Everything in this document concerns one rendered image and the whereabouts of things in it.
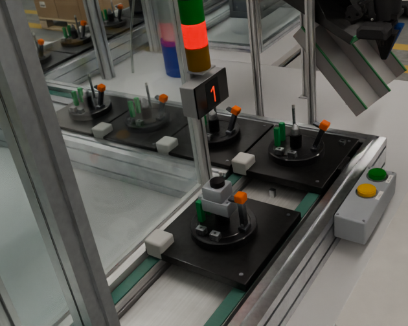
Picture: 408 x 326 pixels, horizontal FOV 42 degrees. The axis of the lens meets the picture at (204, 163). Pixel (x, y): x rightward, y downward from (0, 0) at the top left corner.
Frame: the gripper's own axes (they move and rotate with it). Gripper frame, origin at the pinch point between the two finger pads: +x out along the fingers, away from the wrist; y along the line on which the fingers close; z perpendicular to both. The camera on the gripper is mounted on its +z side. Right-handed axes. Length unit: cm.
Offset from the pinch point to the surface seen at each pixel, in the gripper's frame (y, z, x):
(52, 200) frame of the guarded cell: 89, -2, -19
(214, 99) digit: 24.0, 28.9, 6.6
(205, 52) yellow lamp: 24.5, 29.1, -4.3
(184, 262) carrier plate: 51, 22, 29
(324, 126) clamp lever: 6.0, 11.2, 19.0
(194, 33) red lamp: 26.0, 30.1, -8.9
